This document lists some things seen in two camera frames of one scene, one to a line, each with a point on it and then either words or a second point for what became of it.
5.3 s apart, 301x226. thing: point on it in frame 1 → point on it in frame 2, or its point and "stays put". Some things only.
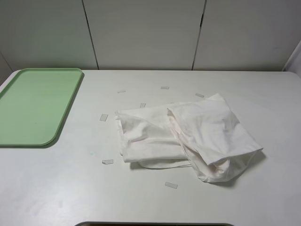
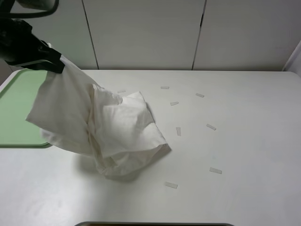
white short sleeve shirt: x=207 y=135 → x=121 y=133
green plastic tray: x=33 y=103 stays put
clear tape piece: x=197 y=94 stays put
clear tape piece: x=172 y=185 stays put
